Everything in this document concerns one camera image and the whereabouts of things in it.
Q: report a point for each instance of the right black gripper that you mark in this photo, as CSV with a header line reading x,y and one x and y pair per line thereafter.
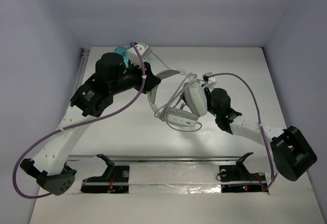
x,y
206,90

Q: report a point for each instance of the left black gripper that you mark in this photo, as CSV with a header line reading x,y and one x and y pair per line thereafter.
x,y
147,78

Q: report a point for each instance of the white grey headphones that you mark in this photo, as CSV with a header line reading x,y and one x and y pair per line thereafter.
x,y
185,106

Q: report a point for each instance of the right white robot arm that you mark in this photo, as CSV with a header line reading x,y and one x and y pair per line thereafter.
x,y
287,152

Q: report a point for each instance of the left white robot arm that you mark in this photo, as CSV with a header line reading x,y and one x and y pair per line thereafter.
x,y
112,76

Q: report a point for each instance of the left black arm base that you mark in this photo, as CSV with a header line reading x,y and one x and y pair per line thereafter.
x,y
114,179

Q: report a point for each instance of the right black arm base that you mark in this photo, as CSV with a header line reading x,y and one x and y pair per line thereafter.
x,y
235,178

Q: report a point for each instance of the teal white headphones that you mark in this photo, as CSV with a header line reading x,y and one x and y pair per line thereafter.
x,y
122,50

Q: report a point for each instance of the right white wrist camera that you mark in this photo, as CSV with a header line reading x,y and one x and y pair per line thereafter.
x,y
209,80

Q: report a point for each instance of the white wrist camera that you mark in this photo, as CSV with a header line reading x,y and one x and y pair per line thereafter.
x,y
209,80
143,49

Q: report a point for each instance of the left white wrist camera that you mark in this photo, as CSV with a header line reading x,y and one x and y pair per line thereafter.
x,y
143,49

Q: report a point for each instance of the metal rail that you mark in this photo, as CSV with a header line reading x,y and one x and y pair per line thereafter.
x,y
170,158

